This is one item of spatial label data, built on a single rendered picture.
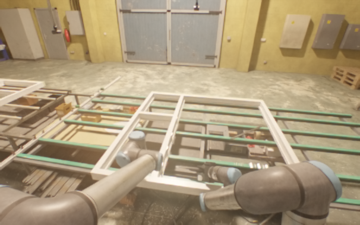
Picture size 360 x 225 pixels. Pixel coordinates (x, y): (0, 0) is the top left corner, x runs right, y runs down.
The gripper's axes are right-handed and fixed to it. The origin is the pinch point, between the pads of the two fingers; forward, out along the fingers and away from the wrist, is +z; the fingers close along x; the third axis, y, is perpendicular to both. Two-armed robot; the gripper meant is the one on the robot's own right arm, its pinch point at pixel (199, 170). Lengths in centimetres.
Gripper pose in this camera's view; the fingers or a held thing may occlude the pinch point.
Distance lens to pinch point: 131.8
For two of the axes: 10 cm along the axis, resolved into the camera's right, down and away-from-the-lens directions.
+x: -1.2, 9.6, -2.6
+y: -8.5, -2.3, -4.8
